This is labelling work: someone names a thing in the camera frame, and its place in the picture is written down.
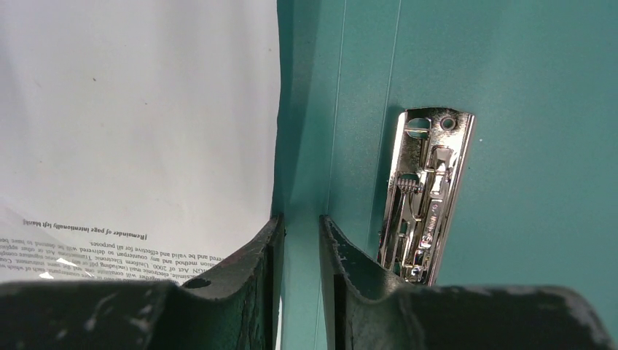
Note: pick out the metal folder clip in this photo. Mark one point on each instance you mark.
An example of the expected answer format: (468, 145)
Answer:
(429, 155)

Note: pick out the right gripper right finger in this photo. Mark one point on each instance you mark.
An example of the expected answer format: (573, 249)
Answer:
(361, 309)

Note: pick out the green file folder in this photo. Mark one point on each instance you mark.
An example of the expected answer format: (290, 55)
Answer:
(538, 198)

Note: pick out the printed paper sheet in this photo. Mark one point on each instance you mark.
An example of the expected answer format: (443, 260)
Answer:
(137, 137)

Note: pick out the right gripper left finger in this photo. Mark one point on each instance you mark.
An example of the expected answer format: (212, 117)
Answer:
(233, 305)

